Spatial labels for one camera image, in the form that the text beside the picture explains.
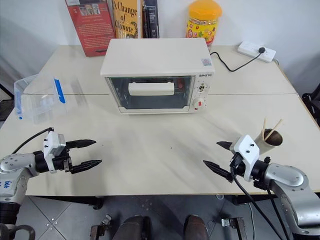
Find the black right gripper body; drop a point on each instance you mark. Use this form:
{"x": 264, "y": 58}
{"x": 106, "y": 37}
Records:
{"x": 237, "y": 166}

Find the yellow plastic jar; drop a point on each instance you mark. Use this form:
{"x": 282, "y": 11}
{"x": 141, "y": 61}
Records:
{"x": 203, "y": 22}

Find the yellow book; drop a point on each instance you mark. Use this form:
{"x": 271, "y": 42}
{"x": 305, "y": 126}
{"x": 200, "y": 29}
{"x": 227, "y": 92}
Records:
{"x": 126, "y": 20}

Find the brown paper cup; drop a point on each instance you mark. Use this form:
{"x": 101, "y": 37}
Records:
{"x": 268, "y": 143}

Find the clear plastic box blue latches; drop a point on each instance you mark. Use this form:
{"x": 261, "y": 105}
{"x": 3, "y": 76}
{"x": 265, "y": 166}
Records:
{"x": 42, "y": 102}

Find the dark rounded shape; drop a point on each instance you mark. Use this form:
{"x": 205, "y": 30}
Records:
{"x": 196, "y": 228}
{"x": 135, "y": 228}

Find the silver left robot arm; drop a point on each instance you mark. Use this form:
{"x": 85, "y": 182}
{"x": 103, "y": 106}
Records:
{"x": 15, "y": 165}

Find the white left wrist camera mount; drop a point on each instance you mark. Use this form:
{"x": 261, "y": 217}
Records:
{"x": 51, "y": 145}

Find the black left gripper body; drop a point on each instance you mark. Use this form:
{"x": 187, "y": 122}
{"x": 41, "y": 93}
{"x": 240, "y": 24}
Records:
{"x": 61, "y": 162}

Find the wooden chopstick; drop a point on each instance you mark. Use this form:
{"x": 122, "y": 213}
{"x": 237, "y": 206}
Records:
{"x": 275, "y": 128}
{"x": 264, "y": 126}

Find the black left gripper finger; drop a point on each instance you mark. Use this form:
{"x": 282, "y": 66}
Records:
{"x": 81, "y": 143}
{"x": 86, "y": 166}

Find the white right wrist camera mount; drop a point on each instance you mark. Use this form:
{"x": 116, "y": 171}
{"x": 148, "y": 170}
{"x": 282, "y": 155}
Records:
{"x": 247, "y": 150}

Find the cream toaster oven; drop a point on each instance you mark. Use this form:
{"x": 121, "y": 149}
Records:
{"x": 155, "y": 57}

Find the black plug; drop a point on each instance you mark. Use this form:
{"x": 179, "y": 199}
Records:
{"x": 262, "y": 50}

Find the red book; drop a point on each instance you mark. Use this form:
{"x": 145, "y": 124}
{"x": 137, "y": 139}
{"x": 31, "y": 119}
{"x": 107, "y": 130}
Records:
{"x": 92, "y": 27}

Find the black chair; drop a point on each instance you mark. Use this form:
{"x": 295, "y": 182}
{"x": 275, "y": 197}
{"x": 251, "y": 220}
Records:
{"x": 312, "y": 105}

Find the metal foot bracket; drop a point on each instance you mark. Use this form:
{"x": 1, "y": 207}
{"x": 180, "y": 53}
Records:
{"x": 101, "y": 228}
{"x": 233, "y": 226}

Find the white power strip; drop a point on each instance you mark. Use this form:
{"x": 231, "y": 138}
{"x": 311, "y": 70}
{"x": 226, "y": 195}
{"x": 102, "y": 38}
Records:
{"x": 252, "y": 51}

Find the black table leg caster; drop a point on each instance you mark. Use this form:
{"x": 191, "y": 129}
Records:
{"x": 97, "y": 202}

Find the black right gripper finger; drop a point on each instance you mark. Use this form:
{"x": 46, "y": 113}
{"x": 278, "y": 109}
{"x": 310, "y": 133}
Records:
{"x": 218, "y": 168}
{"x": 225, "y": 145}

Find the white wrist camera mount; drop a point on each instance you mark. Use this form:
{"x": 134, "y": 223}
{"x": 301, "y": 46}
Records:
{"x": 247, "y": 150}
{"x": 51, "y": 145}

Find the black book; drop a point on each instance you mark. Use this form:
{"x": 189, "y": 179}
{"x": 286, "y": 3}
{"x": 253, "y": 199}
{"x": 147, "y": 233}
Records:
{"x": 152, "y": 20}

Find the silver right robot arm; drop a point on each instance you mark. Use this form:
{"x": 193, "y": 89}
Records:
{"x": 290, "y": 180}

